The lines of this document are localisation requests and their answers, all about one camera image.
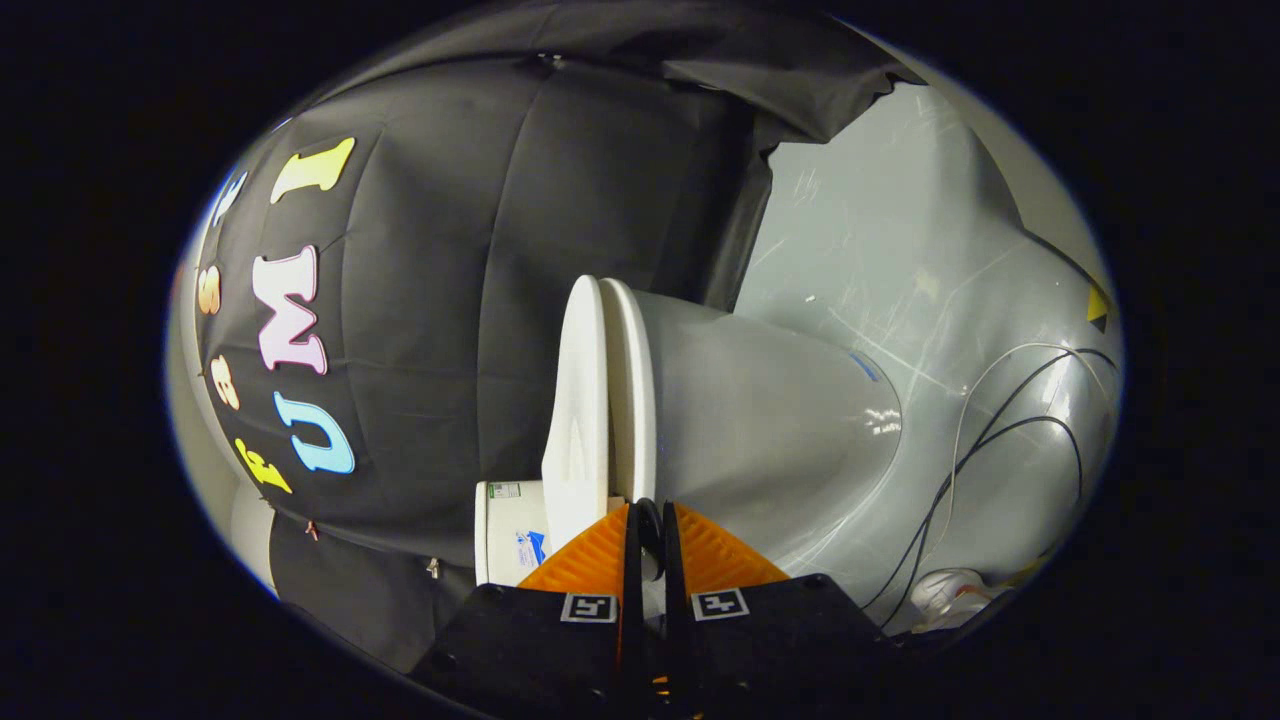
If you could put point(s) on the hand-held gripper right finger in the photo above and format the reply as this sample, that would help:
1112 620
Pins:
675 610

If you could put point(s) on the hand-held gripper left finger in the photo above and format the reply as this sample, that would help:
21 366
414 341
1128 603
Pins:
632 600

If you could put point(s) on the white toilet seat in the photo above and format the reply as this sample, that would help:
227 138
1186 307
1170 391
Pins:
632 400

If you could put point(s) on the white ceramic toilet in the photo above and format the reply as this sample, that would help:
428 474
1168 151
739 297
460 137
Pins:
760 420

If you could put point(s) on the white plastic object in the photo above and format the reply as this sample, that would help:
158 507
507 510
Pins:
950 595

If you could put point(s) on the black backdrop cloth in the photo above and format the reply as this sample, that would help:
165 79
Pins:
430 300

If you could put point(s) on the yellow triangular sticker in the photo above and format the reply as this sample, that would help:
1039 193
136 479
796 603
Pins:
1097 305

